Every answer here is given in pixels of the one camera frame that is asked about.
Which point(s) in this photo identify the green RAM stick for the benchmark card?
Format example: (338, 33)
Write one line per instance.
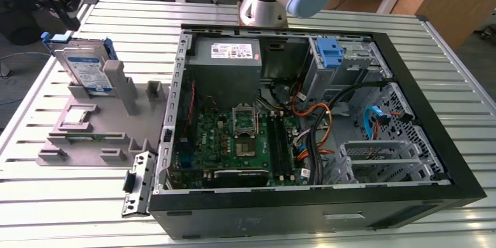
(83, 137)

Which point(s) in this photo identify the wooden cabinet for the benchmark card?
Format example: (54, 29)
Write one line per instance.
(458, 4)

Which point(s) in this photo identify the black waste bin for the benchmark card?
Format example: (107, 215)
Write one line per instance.
(23, 33)

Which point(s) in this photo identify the hard disk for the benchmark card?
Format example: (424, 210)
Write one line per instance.
(83, 71)

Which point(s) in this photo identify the black graphics card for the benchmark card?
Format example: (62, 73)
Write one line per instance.
(240, 176)

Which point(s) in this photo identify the green motherboard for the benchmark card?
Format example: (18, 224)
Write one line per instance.
(264, 146)

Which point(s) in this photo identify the silver CPU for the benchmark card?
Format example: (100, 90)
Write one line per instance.
(76, 115)

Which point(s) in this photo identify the black PC case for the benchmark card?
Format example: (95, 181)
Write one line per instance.
(271, 216)

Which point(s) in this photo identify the CPU socket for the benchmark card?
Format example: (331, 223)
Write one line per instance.
(247, 148)

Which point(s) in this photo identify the grey power supply unit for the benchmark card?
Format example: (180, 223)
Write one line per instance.
(202, 53)

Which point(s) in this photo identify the metal optical drive cage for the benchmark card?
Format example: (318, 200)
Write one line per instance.
(348, 76)

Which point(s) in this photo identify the grey parts rack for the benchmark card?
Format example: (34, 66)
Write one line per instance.
(108, 117)

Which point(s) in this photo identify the grey card retention bracket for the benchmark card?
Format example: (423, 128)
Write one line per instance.
(144, 178)

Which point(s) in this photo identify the blue drive latch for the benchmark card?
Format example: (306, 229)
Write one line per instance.
(330, 53)

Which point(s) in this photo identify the black RAM slot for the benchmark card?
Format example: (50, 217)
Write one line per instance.
(286, 146)
(276, 146)

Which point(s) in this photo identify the black office chair base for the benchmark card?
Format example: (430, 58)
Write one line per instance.
(488, 31)

